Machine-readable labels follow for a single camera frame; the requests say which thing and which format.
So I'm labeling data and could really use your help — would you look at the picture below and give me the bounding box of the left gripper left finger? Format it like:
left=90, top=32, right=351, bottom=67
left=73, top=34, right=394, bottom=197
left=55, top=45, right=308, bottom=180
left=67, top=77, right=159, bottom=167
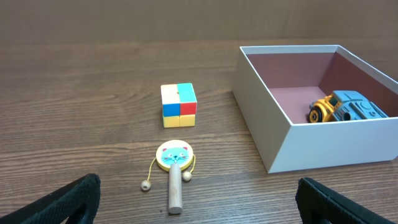
left=1, top=174, right=101, bottom=224

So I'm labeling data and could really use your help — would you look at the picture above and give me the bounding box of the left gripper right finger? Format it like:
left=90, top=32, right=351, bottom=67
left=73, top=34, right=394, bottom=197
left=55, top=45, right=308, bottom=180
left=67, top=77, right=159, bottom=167
left=295, top=177, right=394, bottom=224

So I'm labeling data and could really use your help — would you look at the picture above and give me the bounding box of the yellow grey toy truck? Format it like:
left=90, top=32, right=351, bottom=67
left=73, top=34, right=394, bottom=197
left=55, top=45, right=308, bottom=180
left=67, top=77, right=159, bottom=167
left=307, top=90, right=388, bottom=123

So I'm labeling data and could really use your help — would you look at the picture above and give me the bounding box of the white box pink interior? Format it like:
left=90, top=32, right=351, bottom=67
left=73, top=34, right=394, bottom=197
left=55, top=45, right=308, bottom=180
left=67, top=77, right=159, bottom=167
left=233, top=45, right=397, bottom=173

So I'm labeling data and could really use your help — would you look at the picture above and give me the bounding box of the wooden cat rattle drum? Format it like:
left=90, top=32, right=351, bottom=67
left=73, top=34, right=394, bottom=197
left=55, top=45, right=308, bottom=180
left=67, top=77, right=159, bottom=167
left=141, top=140, right=196, bottom=215

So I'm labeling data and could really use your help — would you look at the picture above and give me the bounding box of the colourful puzzle cube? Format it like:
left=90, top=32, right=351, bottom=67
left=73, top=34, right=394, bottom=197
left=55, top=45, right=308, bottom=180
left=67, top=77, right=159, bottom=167
left=160, top=83, right=197, bottom=128

